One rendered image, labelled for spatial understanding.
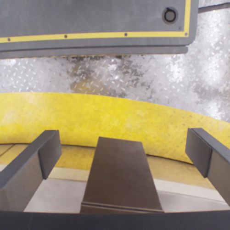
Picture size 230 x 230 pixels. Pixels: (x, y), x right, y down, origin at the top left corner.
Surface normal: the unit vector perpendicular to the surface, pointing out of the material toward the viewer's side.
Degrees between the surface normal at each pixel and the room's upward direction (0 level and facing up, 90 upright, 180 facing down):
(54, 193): 0
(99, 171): 90
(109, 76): 0
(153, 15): 0
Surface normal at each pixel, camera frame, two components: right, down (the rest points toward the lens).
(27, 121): -0.01, 0.29
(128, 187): 0.14, -0.95
